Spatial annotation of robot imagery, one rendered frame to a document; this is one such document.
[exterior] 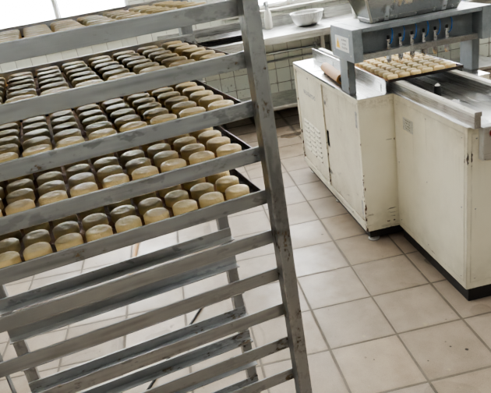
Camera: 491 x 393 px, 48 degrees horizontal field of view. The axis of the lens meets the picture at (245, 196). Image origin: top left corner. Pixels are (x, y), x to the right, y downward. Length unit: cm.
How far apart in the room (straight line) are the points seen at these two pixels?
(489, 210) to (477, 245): 16
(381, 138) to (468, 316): 98
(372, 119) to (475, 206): 75
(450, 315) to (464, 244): 33
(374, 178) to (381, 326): 84
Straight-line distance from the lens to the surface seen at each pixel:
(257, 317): 120
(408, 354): 243
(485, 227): 254
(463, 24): 312
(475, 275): 264
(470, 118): 231
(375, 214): 310
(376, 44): 292
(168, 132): 99
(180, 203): 110
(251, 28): 98
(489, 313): 268
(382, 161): 299
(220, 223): 155
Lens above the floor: 158
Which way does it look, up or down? 23 degrees down
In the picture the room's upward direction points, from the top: 10 degrees counter-clockwise
